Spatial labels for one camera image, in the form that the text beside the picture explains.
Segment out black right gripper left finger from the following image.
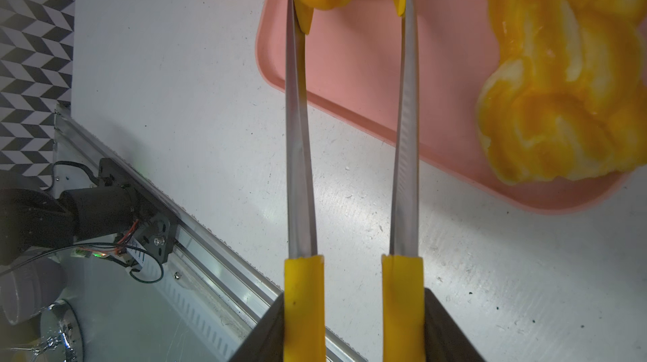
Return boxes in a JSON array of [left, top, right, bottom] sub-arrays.
[[229, 294, 285, 362]]

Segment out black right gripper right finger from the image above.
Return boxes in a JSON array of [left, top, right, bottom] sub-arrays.
[[424, 288, 485, 362]]

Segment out yellow metal tongs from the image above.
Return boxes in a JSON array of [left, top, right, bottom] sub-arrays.
[[283, 0, 426, 361]]

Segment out twisted braided bread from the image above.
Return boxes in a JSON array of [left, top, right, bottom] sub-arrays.
[[477, 0, 646, 185]]

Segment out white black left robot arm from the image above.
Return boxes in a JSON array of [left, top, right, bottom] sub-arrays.
[[1, 171, 141, 266]]

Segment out pink plastic tray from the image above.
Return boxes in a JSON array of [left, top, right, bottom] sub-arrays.
[[254, 0, 647, 215]]

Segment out aluminium front rail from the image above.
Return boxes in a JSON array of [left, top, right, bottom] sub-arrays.
[[50, 103, 365, 362]]

